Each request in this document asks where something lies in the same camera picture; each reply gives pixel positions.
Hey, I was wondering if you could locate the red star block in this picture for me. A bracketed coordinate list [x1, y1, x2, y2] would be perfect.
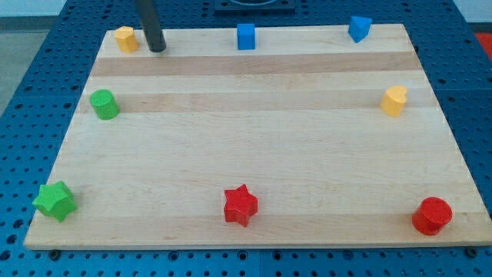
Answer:
[224, 184, 258, 227]

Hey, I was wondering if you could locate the blue triangle block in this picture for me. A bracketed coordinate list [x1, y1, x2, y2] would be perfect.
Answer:
[347, 15, 373, 43]

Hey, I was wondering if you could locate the green star block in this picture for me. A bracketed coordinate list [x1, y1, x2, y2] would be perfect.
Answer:
[32, 181, 78, 222]

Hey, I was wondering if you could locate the yellow heart block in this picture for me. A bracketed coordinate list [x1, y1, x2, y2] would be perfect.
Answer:
[380, 85, 407, 117]

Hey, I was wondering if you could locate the yellow pentagon block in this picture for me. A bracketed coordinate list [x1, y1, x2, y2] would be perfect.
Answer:
[115, 26, 139, 53]

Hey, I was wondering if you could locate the blue cube block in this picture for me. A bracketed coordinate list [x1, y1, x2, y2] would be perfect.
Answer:
[236, 23, 256, 50]

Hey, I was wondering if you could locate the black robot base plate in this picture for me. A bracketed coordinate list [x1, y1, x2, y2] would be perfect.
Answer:
[212, 0, 298, 14]

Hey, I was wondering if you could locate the red cylinder block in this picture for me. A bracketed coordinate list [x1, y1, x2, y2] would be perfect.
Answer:
[412, 197, 453, 235]

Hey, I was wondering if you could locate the green cylinder block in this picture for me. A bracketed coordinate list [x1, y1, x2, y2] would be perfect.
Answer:
[89, 89, 120, 120]

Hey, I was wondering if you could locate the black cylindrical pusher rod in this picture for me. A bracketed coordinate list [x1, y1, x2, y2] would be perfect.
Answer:
[134, 0, 167, 53]

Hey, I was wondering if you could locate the light wooden board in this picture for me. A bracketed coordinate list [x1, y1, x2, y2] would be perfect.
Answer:
[25, 24, 491, 250]

